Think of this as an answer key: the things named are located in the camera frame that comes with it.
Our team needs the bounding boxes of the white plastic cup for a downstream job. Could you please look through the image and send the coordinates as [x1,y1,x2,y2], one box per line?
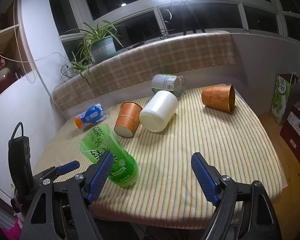
[139,90,178,133]

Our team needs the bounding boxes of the white cable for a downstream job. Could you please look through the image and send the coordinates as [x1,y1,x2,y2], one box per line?
[0,0,71,83]

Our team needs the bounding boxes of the ring light tripod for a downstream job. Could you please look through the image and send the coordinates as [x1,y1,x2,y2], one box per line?
[160,0,207,40]

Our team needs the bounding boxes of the plaid bench cushion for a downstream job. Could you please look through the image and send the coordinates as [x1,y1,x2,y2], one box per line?
[52,31,236,111]

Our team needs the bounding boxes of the green tea cup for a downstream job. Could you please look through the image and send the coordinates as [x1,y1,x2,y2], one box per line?
[80,124,140,187]

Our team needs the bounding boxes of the green white label cup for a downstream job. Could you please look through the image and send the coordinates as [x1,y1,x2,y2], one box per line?
[151,74,186,100]

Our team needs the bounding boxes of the spider plant in pot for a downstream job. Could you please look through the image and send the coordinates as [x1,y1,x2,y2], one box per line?
[60,20,124,85]

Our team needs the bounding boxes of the green paper bag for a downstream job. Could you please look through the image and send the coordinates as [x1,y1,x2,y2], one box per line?
[270,73,300,125]

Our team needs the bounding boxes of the orange paper cup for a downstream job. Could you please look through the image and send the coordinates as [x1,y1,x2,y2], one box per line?
[114,101,142,138]

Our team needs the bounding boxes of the wall shelf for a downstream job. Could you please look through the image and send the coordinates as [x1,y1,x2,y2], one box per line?
[0,0,36,94]

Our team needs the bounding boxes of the orange patterned cup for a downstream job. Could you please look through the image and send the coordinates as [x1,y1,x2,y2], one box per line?
[201,84,235,113]

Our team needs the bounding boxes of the dark red box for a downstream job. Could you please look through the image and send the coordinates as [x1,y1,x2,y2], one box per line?
[280,102,300,164]

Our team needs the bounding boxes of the striped table cloth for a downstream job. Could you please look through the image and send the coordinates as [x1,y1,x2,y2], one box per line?
[33,83,285,230]

